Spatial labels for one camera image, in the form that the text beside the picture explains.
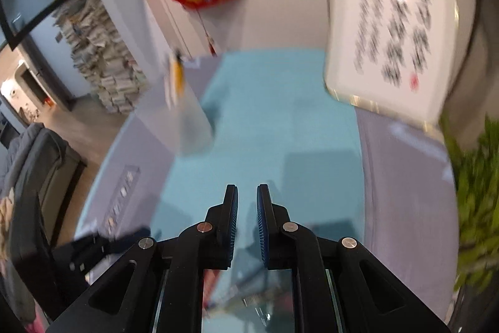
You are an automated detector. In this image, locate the translucent white cup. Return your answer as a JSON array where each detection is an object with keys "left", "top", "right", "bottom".
[{"left": 166, "top": 54, "right": 216, "bottom": 157}]

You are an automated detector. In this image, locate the green potted plant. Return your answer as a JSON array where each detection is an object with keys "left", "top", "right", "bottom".
[{"left": 440, "top": 114, "right": 499, "bottom": 292}]

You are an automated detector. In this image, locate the tall pile of papers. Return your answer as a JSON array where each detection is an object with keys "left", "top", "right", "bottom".
[{"left": 54, "top": 0, "right": 152, "bottom": 115}]

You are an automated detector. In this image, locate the orange pen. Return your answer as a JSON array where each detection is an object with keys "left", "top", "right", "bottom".
[{"left": 173, "top": 50, "right": 187, "bottom": 100}]

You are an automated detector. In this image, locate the grey sofa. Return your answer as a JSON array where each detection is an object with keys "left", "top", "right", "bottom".
[{"left": 0, "top": 121, "right": 88, "bottom": 252}]

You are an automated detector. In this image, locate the bunch of assorted pens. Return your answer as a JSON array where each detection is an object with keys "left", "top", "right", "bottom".
[{"left": 167, "top": 54, "right": 178, "bottom": 110}]

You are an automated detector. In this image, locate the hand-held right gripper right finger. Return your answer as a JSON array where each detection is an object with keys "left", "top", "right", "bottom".
[{"left": 256, "top": 184, "right": 450, "bottom": 333}]

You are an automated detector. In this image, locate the framed calligraphy sign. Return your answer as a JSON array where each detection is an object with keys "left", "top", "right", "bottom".
[{"left": 323, "top": 0, "right": 460, "bottom": 134}]

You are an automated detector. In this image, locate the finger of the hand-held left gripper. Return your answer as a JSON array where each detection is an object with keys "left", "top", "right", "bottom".
[
  {"left": 99, "top": 226, "right": 152, "bottom": 246},
  {"left": 52, "top": 233, "right": 118, "bottom": 276}
]

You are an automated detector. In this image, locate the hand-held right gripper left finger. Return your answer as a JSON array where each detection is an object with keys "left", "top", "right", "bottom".
[{"left": 47, "top": 184, "right": 239, "bottom": 333}]

